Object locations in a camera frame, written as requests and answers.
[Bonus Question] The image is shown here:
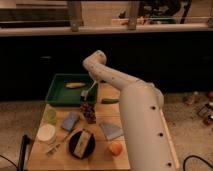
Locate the orange fruit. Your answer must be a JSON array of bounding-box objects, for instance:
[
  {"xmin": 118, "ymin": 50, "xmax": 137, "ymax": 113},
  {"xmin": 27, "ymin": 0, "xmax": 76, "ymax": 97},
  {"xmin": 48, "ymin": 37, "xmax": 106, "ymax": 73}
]
[{"xmin": 108, "ymin": 142, "xmax": 123, "ymax": 156}]

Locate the white counter ledge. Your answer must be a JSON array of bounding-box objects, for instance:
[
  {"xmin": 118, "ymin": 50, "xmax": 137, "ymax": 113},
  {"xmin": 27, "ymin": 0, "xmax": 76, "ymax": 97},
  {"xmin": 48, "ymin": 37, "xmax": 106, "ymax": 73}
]
[{"xmin": 0, "ymin": 23, "xmax": 213, "ymax": 37}]

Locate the white brush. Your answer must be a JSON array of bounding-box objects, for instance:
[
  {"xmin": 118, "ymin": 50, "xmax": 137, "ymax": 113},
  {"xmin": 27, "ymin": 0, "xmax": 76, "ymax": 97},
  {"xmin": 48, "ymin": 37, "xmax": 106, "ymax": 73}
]
[{"xmin": 81, "ymin": 81, "xmax": 97, "ymax": 101}]

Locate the green chili pepper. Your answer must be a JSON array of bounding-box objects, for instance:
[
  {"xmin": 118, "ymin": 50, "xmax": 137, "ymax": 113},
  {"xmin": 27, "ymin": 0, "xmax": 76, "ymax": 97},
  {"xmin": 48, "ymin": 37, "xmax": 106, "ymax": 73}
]
[{"xmin": 101, "ymin": 98, "xmax": 119, "ymax": 104}]

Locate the blue sponge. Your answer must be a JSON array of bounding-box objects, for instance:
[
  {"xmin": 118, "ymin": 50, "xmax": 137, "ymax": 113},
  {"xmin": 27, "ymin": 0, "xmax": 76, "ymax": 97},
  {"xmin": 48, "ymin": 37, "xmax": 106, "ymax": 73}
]
[{"xmin": 61, "ymin": 113, "xmax": 80, "ymax": 132}]

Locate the yellow banana in tray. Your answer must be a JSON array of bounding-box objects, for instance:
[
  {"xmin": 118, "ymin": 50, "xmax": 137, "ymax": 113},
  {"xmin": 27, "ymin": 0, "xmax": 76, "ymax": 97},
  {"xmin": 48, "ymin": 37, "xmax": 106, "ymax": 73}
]
[{"xmin": 65, "ymin": 82, "xmax": 86, "ymax": 89}]

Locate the black round plate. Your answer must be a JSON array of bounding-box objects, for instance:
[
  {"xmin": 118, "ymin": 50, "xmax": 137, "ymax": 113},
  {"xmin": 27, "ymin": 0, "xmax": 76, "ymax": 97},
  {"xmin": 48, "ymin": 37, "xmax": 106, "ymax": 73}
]
[{"xmin": 69, "ymin": 130, "xmax": 96, "ymax": 159}]

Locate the dark grape bunch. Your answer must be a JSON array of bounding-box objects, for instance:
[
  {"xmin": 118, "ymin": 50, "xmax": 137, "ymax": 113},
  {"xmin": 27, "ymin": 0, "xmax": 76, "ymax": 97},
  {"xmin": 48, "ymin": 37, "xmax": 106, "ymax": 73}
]
[{"xmin": 80, "ymin": 103, "xmax": 96, "ymax": 124}]

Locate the blue folded cloth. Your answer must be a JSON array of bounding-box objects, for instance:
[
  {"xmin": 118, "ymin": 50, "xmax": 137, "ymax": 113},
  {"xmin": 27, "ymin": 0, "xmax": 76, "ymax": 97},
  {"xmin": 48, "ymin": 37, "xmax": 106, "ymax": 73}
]
[{"xmin": 99, "ymin": 122, "xmax": 123, "ymax": 141}]

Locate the white round container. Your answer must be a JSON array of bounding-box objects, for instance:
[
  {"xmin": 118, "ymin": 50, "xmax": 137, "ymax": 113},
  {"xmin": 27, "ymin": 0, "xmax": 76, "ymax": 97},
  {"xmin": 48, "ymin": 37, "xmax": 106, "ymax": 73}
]
[{"xmin": 37, "ymin": 124, "xmax": 56, "ymax": 144}]

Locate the black cable right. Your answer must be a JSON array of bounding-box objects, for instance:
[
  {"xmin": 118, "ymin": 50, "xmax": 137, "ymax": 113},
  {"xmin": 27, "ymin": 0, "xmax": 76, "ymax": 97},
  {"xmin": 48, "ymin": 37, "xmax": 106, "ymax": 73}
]
[{"xmin": 182, "ymin": 154, "xmax": 213, "ymax": 171}]

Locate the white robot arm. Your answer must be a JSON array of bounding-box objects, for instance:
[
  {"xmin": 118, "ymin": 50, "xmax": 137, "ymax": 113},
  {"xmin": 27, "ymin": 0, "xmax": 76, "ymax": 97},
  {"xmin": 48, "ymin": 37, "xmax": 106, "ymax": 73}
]
[{"xmin": 83, "ymin": 50, "xmax": 176, "ymax": 171}]

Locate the green plastic tray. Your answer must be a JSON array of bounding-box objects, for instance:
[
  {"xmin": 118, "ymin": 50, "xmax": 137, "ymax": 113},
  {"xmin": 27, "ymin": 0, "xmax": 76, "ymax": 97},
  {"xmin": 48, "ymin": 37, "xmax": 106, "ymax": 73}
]
[{"xmin": 45, "ymin": 74, "xmax": 98, "ymax": 107}]

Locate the clear plastic fork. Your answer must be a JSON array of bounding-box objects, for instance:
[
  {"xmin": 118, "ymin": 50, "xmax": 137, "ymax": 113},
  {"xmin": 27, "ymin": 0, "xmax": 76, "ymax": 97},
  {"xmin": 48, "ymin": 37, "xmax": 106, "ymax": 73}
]
[{"xmin": 46, "ymin": 131, "xmax": 75, "ymax": 156}]

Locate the beige box on plate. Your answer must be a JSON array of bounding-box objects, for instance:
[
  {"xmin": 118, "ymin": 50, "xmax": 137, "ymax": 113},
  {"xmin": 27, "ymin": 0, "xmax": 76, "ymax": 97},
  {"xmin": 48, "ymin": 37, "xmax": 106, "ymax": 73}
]
[{"xmin": 74, "ymin": 130, "xmax": 91, "ymax": 158}]

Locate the black chair frame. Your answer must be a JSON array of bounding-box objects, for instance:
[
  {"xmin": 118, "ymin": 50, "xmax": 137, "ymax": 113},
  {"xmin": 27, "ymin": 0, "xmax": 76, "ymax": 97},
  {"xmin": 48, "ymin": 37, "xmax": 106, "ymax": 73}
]
[{"xmin": 17, "ymin": 135, "xmax": 31, "ymax": 171}]

